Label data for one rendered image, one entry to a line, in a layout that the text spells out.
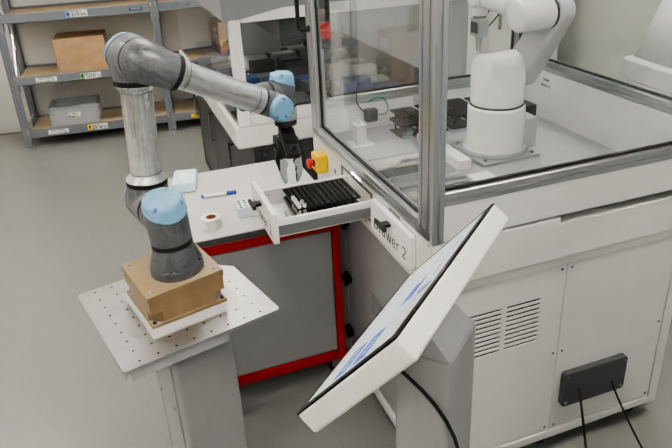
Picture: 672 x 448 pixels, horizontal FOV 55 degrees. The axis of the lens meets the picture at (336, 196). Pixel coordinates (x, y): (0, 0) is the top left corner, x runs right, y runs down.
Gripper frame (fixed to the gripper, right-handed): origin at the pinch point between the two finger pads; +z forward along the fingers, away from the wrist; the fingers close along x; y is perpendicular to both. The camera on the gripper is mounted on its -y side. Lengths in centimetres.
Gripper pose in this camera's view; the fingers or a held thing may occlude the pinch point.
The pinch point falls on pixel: (292, 179)
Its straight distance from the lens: 214.3
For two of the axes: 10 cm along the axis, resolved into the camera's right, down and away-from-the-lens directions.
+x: -9.4, 1.9, -2.9
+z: 0.5, 9.1, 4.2
